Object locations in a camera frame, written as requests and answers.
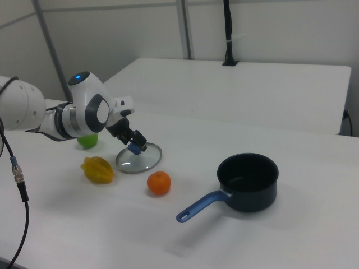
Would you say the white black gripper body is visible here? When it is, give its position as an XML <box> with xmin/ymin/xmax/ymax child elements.
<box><xmin>105</xmin><ymin>96</ymin><xmax>135</xmax><ymax>138</ymax></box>

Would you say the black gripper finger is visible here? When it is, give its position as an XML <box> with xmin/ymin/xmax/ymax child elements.
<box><xmin>119</xmin><ymin>131</ymin><xmax>135</xmax><ymax>146</ymax></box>
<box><xmin>132</xmin><ymin>129</ymin><xmax>148</xmax><ymax>151</ymax></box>

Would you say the glass lid blue knob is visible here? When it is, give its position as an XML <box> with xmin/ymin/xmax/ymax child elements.
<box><xmin>115</xmin><ymin>142</ymin><xmax>163</xmax><ymax>175</ymax></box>

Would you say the green toy apple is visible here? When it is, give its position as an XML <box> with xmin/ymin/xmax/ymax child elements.
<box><xmin>77</xmin><ymin>133</ymin><xmax>99</xmax><ymax>148</ymax></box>

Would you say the yellow toy starfruit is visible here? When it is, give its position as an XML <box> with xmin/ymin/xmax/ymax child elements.
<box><xmin>80</xmin><ymin>156</ymin><xmax>115</xmax><ymax>184</ymax></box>

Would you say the orange toy fruit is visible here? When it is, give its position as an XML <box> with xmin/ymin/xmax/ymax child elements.
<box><xmin>146</xmin><ymin>170</ymin><xmax>172</xmax><ymax>196</ymax></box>

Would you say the dark blue saucepan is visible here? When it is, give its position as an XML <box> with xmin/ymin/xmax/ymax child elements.
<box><xmin>176</xmin><ymin>152</ymin><xmax>280</xmax><ymax>224</ymax></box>

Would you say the grey metal partition post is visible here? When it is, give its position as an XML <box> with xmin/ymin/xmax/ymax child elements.
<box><xmin>32</xmin><ymin>0</ymin><xmax>72</xmax><ymax>101</ymax></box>
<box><xmin>176</xmin><ymin>0</ymin><xmax>195</xmax><ymax>60</ymax></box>

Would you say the black cable with metal connector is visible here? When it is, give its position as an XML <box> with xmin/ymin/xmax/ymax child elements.
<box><xmin>0</xmin><ymin>117</ymin><xmax>30</xmax><ymax>269</ymax></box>

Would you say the black camera pole with base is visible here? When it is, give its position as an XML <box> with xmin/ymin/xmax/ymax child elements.
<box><xmin>222</xmin><ymin>0</ymin><xmax>239</xmax><ymax>67</ymax></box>

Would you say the black power cable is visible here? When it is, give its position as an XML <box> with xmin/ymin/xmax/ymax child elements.
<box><xmin>343</xmin><ymin>109</ymin><xmax>353</xmax><ymax>137</ymax></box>

